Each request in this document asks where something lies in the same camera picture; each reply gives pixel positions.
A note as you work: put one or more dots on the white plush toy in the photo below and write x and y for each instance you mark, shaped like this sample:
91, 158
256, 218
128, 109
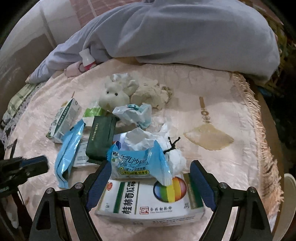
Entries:
113, 95

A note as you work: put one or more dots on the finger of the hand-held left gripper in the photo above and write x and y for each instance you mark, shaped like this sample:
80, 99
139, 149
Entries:
34, 165

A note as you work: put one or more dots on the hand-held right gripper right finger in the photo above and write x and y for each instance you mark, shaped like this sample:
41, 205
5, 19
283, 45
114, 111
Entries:
203, 185

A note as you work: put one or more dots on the pink checked cloth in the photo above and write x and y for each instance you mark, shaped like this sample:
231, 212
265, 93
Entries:
87, 14

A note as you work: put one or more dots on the beige cloth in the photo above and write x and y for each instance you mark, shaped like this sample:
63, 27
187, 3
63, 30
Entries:
148, 95

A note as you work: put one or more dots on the small pink pouch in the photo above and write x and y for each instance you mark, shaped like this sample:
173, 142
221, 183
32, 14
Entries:
73, 69

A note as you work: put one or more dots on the long light blue wrapper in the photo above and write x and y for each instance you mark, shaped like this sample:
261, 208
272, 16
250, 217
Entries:
67, 153

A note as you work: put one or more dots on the green and white packet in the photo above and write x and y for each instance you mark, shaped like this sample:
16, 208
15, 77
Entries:
92, 112

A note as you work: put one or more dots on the green and white box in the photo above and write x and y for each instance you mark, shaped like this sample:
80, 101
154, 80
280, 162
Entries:
62, 120

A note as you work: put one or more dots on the blue and white box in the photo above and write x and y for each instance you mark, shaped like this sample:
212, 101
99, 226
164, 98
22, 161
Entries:
79, 155

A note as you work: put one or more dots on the green plaid cloth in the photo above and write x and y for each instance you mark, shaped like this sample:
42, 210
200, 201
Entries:
18, 99

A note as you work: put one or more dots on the grey-blue duvet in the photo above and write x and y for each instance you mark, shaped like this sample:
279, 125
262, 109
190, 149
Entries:
173, 34

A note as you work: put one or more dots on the dark green packet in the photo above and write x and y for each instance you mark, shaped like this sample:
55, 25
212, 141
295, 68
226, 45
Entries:
99, 139

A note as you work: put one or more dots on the white box with rainbow circle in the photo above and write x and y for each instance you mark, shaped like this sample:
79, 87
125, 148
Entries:
143, 201

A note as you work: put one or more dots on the blue biscuit wrapper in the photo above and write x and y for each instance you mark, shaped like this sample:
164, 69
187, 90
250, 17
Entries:
131, 166

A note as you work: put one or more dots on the white-blue plastic bag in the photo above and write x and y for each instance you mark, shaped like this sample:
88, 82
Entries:
134, 114

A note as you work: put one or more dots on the black twig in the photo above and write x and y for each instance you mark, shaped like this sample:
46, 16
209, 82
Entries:
172, 144

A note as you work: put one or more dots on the white bottle with pink cap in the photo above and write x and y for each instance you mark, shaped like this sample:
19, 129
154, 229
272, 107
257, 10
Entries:
85, 58

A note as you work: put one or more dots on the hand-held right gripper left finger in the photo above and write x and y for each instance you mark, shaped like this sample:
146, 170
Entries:
99, 185

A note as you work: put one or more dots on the white round bin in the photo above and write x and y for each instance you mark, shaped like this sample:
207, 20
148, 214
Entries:
286, 192

